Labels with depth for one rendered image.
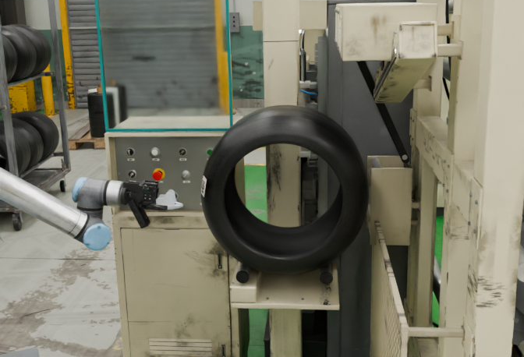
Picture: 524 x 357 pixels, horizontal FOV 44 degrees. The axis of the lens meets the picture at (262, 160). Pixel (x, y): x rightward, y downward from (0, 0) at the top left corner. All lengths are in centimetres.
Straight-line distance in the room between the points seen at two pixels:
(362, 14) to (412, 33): 15
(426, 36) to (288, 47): 81
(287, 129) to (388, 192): 55
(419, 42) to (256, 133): 64
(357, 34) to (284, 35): 66
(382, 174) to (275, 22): 67
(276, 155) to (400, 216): 51
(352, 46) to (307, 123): 39
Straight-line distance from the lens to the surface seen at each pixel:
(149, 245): 291
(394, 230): 245
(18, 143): 561
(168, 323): 305
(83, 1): 1179
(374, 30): 174
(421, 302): 259
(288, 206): 248
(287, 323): 268
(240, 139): 205
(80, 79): 1196
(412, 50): 165
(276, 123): 204
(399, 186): 240
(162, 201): 224
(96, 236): 217
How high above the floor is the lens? 180
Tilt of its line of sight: 14 degrees down
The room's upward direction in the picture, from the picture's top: 1 degrees counter-clockwise
